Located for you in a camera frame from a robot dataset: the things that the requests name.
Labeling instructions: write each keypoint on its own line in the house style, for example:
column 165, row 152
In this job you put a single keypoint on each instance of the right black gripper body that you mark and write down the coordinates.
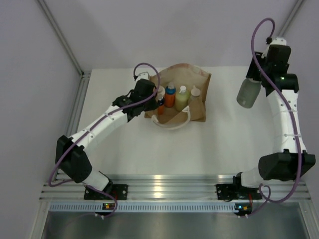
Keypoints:
column 253, row 72

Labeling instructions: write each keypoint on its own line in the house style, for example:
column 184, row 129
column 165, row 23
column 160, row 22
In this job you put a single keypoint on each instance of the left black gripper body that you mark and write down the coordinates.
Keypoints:
column 149, row 105

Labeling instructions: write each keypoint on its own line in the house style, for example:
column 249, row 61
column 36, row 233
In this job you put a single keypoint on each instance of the cream round-cap bottle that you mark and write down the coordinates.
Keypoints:
column 161, row 91

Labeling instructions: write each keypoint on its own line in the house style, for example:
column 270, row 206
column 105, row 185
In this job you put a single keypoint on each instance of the orange bottle blue cap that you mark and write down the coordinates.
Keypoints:
column 169, row 97

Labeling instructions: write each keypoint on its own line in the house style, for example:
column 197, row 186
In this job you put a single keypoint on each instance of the yellow-green pump bottle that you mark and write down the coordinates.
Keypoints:
column 181, row 98

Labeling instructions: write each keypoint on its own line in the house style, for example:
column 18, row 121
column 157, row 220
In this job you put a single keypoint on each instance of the grey-green spray bottle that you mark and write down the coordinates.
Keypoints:
column 248, row 93

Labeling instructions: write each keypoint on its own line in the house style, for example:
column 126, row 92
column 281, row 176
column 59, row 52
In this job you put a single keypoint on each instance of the brown canvas tote bag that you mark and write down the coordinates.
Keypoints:
column 192, row 77

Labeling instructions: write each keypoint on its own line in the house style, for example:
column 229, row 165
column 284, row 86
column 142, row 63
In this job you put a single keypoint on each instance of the beige pump bottle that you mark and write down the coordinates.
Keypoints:
column 194, row 94

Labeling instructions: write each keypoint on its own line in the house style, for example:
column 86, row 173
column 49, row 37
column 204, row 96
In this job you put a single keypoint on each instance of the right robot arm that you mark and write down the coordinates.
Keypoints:
column 282, row 91

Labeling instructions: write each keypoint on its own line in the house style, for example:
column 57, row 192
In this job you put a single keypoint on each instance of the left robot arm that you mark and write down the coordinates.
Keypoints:
column 72, row 153

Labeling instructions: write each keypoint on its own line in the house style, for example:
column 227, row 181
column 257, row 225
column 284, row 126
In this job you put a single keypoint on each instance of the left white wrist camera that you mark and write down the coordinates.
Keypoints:
column 144, row 75

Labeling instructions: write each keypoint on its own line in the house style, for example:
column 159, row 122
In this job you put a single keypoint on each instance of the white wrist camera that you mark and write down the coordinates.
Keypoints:
column 273, row 41
column 144, row 75

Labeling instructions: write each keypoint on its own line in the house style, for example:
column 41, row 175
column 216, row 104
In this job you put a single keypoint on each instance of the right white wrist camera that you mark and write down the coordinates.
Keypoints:
column 273, row 41

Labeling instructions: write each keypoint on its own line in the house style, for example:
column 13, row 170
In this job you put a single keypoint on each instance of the aluminium corner post left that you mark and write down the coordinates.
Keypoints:
column 59, row 34

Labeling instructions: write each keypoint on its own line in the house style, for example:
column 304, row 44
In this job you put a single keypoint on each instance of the aluminium corner post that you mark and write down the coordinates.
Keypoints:
column 290, row 18
column 59, row 34

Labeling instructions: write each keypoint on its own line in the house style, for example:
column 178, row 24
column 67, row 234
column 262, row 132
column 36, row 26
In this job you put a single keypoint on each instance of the aluminium corner post right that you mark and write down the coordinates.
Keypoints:
column 290, row 18

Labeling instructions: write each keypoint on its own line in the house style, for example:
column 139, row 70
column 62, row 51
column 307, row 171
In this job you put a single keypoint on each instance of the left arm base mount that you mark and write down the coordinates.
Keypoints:
column 117, row 191

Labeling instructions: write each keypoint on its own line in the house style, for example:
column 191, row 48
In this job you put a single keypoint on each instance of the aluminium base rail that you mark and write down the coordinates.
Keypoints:
column 148, row 188

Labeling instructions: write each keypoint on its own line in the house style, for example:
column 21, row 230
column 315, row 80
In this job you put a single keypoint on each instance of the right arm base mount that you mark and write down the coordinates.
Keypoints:
column 229, row 192

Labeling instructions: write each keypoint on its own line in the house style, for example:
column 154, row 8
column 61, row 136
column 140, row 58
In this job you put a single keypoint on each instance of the white slotted cable duct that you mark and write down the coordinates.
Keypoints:
column 134, row 207

